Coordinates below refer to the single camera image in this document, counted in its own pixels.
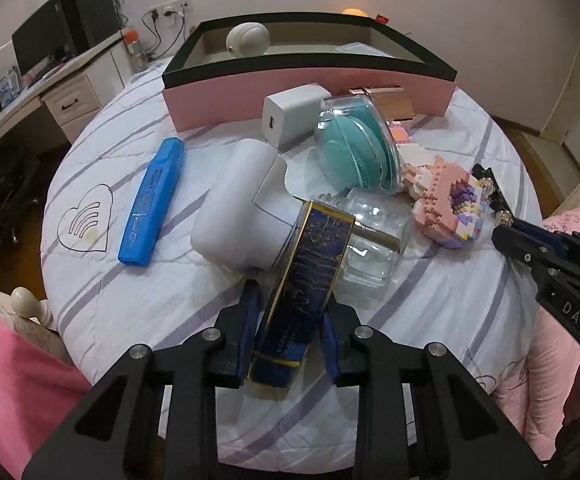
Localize pink blanket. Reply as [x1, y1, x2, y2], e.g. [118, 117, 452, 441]
[0, 280, 91, 480]

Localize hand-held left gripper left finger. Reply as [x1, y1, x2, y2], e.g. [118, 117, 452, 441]
[22, 277, 263, 480]

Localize white and pink block figure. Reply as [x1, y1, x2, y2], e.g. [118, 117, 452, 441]
[387, 120, 441, 196]

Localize orange-cap bottle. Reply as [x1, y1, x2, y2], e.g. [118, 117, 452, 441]
[124, 29, 148, 73]

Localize dark blue gold-print box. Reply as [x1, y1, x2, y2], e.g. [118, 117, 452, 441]
[247, 199, 356, 391]

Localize pink storage box black rim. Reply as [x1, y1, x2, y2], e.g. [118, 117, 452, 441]
[161, 11, 458, 133]

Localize white desk drawer unit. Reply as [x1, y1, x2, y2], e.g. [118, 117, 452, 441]
[45, 72, 103, 143]

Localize white lint remover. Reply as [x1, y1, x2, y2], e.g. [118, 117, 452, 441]
[190, 137, 306, 271]

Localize rose gold tin can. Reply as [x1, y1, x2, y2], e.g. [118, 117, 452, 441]
[346, 85, 416, 122]

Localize blue boxes on desk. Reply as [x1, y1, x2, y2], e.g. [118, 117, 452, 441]
[0, 67, 23, 107]

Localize teal face brush clear case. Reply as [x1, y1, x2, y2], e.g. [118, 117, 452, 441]
[312, 95, 401, 196]

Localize pink building-block model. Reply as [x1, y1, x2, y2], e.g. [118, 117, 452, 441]
[412, 156, 496, 251]

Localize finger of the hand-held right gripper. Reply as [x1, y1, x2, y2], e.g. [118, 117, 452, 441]
[491, 223, 560, 269]
[514, 216, 580, 261]

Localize white round ribbed gadget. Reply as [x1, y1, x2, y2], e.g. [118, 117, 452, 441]
[225, 21, 272, 57]

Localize black computer monitor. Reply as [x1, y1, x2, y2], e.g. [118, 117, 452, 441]
[11, 0, 78, 78]

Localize black beaded hair clip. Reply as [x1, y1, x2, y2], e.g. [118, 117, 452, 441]
[471, 162, 516, 226]

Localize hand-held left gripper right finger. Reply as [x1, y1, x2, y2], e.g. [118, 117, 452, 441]
[320, 300, 561, 480]

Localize clear glass bottle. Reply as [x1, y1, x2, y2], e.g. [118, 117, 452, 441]
[320, 187, 413, 288]

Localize cream bed post knob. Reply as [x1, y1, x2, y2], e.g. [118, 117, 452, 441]
[11, 287, 53, 331]

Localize blue highlighter pen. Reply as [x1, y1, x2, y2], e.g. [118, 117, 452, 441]
[117, 137, 186, 267]

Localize white wall power outlets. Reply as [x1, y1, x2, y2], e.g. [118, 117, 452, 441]
[147, 0, 191, 22]

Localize black computer tower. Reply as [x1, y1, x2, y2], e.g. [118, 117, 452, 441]
[60, 0, 121, 53]

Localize black office chair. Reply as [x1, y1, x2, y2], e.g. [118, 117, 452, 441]
[0, 145, 46, 241]

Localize white desk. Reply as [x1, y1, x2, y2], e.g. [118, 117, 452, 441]
[0, 35, 131, 146]

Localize white charger plug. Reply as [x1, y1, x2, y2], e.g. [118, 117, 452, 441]
[262, 85, 333, 150]

